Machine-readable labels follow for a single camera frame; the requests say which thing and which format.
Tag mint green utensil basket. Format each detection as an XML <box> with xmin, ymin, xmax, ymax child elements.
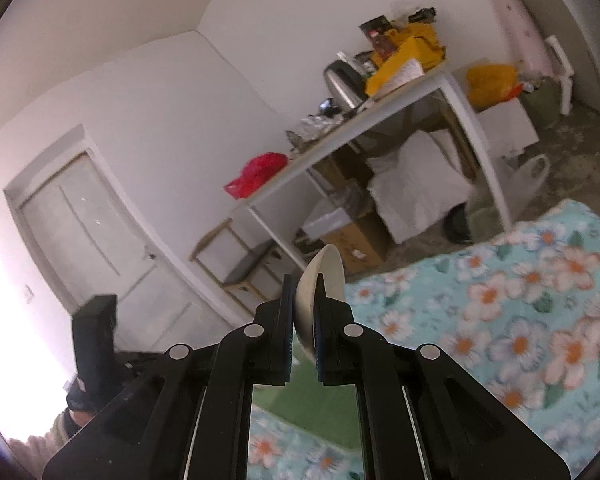
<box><xmin>252</xmin><ymin>349</ymin><xmax>362</xmax><ymax>451</ymax></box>

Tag white door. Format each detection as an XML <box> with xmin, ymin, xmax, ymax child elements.
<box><xmin>5</xmin><ymin>150</ymin><xmax>238</xmax><ymax>351</ymax></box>

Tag floral blue table cover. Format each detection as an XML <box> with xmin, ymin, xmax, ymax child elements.
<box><xmin>248</xmin><ymin>200</ymin><xmax>600</xmax><ymax>479</ymax></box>

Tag wooden chair black seat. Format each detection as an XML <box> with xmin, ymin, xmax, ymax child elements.
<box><xmin>189</xmin><ymin>218</ymin><xmax>299</xmax><ymax>313</ymax></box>

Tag cardboard box under desk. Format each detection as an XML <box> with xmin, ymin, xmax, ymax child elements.
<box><xmin>321</xmin><ymin>214</ymin><xmax>392</xmax><ymax>274</ymax></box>

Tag white pillow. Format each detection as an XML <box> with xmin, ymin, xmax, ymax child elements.
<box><xmin>367</xmin><ymin>129</ymin><xmax>474</xmax><ymax>244</ymax></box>

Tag red plastic bag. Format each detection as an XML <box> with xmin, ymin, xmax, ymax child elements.
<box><xmin>223</xmin><ymin>152</ymin><xmax>289</xmax><ymax>200</ymax></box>

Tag white desk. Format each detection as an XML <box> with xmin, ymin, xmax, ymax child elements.
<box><xmin>240</xmin><ymin>64</ymin><xmax>513</xmax><ymax>270</ymax></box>

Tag orange plastic bag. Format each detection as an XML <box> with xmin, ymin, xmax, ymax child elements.
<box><xmin>466</xmin><ymin>64</ymin><xmax>524</xmax><ymax>112</ymax></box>

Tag steel electric kettle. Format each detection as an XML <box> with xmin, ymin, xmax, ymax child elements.
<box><xmin>323</xmin><ymin>60</ymin><xmax>367</xmax><ymax>113</ymax></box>

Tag yellow bag on desk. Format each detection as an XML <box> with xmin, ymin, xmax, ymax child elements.
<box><xmin>365</xmin><ymin>23</ymin><xmax>446</xmax><ymax>96</ymax></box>

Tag pink ironing board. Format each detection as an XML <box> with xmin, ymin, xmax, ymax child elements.
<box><xmin>491</xmin><ymin>0</ymin><xmax>554</xmax><ymax>77</ymax></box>

